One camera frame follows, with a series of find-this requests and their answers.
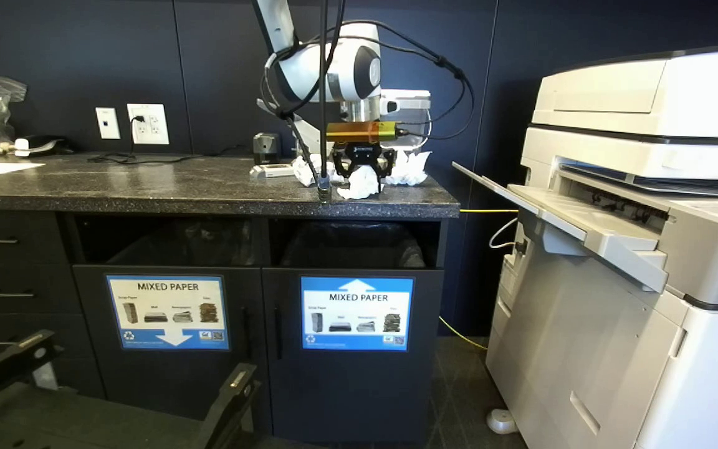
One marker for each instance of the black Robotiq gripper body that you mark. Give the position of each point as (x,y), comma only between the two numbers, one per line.
(362,154)

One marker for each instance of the white paper ball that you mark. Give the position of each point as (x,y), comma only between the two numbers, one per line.
(410,171)
(305,171)
(362,186)

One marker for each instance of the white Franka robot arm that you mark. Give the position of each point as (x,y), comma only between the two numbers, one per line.
(349,71)

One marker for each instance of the black bin door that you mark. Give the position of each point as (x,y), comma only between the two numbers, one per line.
(349,391)
(167,383)

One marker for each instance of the blue mixed paper label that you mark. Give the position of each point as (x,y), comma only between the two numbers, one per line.
(167,310)
(357,313)

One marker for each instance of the large white office printer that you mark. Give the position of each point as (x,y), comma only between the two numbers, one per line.
(623,350)

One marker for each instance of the small white plastic item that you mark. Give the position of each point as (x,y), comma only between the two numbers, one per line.
(23,149)

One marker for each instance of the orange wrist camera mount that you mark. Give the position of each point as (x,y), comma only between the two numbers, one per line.
(359,130)

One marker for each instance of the white wall outlet plate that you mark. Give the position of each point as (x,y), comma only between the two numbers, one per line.
(154,128)

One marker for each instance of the small white wall plate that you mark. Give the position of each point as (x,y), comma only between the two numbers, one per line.
(108,123)

